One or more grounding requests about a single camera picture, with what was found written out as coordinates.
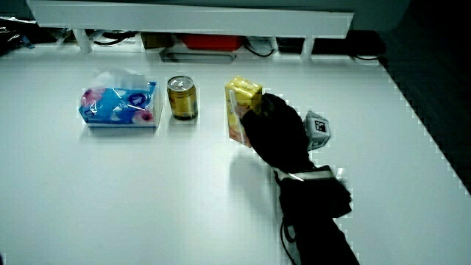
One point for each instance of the person's right hand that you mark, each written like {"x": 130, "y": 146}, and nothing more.
{"x": 277, "y": 132}

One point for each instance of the yellow ice redtea carton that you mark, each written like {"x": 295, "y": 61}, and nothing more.
{"x": 241, "y": 106}

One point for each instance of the gold drink can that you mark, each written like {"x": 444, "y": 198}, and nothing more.
{"x": 182, "y": 99}

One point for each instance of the red box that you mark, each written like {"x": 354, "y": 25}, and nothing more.
{"x": 211, "y": 41}

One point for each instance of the black flat device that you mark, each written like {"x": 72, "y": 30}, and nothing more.
{"x": 349, "y": 42}

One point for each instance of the grey flat tray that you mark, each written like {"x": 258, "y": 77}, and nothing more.
{"x": 173, "y": 57}

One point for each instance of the white desk shelf riser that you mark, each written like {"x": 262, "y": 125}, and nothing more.
{"x": 191, "y": 18}

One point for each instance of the brown box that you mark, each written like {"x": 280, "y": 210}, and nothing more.
{"x": 156, "y": 40}

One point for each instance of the blue floral tissue pack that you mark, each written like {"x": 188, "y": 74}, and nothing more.
{"x": 117, "y": 105}

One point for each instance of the dark clutter pile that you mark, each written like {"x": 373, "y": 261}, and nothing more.
{"x": 13, "y": 35}

